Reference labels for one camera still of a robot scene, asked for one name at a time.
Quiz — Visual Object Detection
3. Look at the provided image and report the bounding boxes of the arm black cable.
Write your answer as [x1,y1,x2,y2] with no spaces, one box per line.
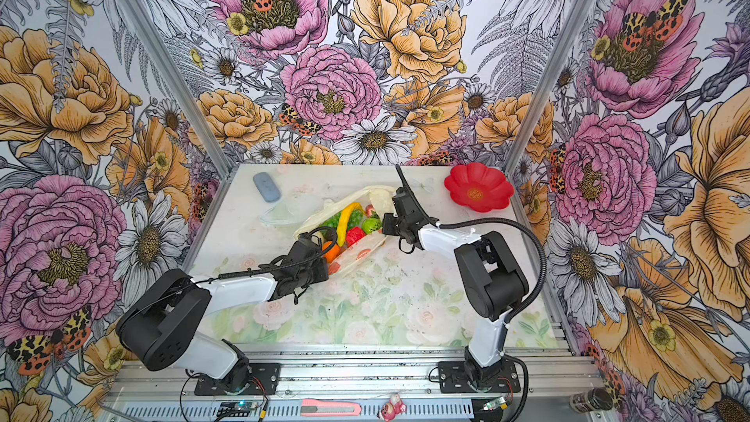
[395,163,548,324]
[192,225,339,306]

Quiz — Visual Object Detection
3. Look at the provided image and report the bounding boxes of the cream printed plastic bag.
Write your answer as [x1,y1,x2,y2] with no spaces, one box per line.
[293,185,396,277]

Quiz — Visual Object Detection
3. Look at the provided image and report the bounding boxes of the green circuit board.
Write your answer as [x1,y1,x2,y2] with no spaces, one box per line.
[217,401,262,419]

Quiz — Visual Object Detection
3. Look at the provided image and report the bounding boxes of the small pink figurine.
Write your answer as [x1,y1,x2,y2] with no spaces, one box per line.
[378,393,407,422]

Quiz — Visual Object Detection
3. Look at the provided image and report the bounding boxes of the pink utility knife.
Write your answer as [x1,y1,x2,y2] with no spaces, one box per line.
[300,399,361,417]

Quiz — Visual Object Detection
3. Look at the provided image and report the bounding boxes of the red flower-shaped plate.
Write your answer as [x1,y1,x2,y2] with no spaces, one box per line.
[443,162,514,213]

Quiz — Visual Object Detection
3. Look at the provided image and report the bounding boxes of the fake green grapes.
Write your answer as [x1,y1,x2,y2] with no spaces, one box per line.
[323,209,365,231]

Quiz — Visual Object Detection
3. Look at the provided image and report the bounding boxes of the fake green lime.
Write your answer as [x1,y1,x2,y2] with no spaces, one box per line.
[361,217,382,234]

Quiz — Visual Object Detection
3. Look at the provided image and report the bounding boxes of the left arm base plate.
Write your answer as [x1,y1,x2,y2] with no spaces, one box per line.
[193,363,281,397]

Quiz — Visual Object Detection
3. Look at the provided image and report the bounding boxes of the dark cylindrical can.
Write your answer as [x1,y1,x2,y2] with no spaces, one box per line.
[570,388,614,413]

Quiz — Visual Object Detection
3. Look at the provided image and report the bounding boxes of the blue-grey eraser block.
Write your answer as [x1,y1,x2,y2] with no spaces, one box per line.
[252,172,281,203]

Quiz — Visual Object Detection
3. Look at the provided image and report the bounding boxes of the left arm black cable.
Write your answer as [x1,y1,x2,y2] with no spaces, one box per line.
[192,225,339,306]

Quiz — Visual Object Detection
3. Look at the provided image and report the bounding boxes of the fake yellow banana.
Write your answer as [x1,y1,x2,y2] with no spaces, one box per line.
[336,202,365,246]

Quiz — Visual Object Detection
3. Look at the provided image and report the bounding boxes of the fake orange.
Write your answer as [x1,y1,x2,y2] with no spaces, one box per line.
[322,240,341,264]

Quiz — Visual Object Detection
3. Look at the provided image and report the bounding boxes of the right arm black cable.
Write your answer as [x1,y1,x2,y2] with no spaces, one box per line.
[395,163,548,324]

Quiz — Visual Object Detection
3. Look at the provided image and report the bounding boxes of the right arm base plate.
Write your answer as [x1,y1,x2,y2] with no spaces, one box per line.
[437,359,521,394]

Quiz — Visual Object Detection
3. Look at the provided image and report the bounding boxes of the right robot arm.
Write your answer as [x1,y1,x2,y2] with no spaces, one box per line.
[383,187,529,391]

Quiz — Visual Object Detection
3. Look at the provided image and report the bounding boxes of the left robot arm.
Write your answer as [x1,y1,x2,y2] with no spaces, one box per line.
[115,230,337,395]

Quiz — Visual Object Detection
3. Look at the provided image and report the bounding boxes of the aluminium frame rail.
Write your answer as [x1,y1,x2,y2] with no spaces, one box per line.
[99,344,612,421]

